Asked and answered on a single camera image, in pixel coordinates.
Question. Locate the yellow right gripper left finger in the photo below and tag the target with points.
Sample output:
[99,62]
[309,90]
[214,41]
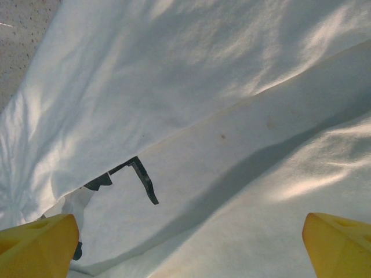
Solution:
[34,249]

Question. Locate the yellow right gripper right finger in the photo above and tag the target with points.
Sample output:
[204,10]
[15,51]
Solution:
[342,252]

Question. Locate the white t-shirt with black print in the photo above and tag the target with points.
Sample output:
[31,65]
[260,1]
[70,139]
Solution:
[203,87]

